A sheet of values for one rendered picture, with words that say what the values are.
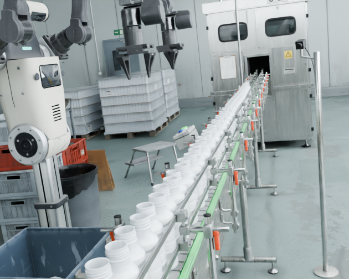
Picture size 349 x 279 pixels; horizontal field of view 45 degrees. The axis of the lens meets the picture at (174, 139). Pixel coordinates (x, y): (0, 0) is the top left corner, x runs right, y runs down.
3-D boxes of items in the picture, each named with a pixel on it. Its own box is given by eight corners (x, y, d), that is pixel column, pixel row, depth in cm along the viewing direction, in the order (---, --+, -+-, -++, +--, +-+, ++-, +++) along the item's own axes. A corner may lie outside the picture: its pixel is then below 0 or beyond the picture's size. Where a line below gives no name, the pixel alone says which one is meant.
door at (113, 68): (144, 111, 1203) (135, 35, 1163) (112, 113, 1228) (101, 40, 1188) (145, 110, 1212) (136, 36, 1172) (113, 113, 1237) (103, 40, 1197)
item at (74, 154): (65, 171, 418) (62, 150, 414) (27, 174, 426) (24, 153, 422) (88, 156, 477) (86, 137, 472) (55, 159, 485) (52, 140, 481)
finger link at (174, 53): (164, 70, 176) (161, 47, 174) (180, 68, 174) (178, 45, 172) (159, 71, 169) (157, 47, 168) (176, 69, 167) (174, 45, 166)
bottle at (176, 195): (163, 248, 101) (155, 182, 98) (167, 237, 107) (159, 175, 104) (188, 247, 101) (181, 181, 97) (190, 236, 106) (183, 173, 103)
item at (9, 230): (47, 245, 358) (43, 220, 354) (3, 247, 364) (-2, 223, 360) (73, 217, 417) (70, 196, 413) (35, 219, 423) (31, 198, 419)
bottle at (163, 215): (149, 273, 90) (139, 200, 87) (154, 260, 96) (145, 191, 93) (177, 272, 89) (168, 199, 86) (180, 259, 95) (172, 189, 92)
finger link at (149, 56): (153, 77, 124) (149, 45, 122) (130, 80, 126) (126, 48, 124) (159, 76, 131) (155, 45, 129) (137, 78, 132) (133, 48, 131)
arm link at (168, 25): (160, 16, 171) (157, 15, 165) (177, 14, 169) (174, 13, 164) (163, 34, 172) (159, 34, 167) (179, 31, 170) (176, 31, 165)
